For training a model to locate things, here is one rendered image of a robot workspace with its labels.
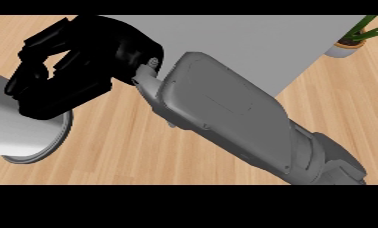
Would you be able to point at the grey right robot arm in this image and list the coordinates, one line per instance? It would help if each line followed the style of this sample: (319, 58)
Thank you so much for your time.
(222, 105)

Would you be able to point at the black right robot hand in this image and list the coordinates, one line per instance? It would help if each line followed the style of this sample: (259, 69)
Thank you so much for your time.
(94, 48)

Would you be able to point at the green plant in white pot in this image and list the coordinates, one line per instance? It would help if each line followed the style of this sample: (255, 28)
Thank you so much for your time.
(348, 47)

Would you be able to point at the large flat grey panel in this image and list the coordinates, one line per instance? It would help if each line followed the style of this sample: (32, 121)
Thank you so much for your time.
(246, 38)

